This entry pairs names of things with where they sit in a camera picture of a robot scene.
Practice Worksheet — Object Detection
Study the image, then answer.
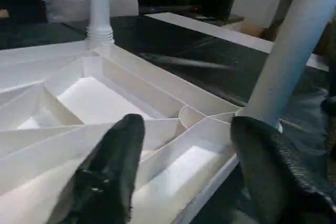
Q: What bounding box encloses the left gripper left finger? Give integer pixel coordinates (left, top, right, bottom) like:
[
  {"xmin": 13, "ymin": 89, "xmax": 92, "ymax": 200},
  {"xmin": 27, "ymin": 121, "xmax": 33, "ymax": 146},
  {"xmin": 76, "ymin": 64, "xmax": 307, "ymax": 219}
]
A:
[{"xmin": 45, "ymin": 114, "xmax": 146, "ymax": 224}]

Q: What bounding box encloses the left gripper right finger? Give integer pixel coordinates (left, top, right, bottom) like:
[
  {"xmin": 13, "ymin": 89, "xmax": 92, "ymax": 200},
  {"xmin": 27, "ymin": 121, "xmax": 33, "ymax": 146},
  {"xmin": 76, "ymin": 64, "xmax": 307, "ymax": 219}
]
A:
[{"xmin": 231, "ymin": 116, "xmax": 336, "ymax": 224}]

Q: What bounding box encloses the white plastic table top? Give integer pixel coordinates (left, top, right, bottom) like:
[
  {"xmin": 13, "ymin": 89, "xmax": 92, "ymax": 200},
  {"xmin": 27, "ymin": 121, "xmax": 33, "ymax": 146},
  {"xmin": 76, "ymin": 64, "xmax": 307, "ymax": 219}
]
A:
[{"xmin": 0, "ymin": 40, "xmax": 253, "ymax": 224}]

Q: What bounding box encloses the white plastic table leg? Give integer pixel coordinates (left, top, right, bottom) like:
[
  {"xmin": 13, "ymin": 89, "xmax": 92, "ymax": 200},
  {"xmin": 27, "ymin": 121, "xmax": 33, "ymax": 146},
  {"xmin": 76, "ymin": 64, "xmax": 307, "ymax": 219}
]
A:
[
  {"xmin": 241, "ymin": 0, "xmax": 336, "ymax": 130},
  {"xmin": 87, "ymin": 0, "xmax": 115, "ymax": 49}
]

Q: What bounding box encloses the black work mat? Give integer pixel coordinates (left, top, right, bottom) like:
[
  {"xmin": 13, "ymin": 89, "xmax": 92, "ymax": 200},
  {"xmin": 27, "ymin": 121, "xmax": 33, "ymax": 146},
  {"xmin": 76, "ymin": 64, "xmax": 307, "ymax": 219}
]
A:
[{"xmin": 0, "ymin": 14, "xmax": 336, "ymax": 224}]

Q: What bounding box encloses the brown cardboard box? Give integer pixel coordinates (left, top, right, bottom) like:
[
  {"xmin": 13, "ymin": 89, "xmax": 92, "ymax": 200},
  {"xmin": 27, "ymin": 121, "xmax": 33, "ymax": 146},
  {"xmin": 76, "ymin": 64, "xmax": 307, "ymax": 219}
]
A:
[{"xmin": 223, "ymin": 19, "xmax": 279, "ymax": 41}]

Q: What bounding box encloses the white sheet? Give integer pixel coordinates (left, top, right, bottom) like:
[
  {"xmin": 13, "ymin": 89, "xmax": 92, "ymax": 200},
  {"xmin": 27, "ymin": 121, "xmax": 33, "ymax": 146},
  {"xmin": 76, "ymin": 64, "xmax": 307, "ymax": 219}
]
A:
[{"xmin": 146, "ymin": 12, "xmax": 331, "ymax": 72}]

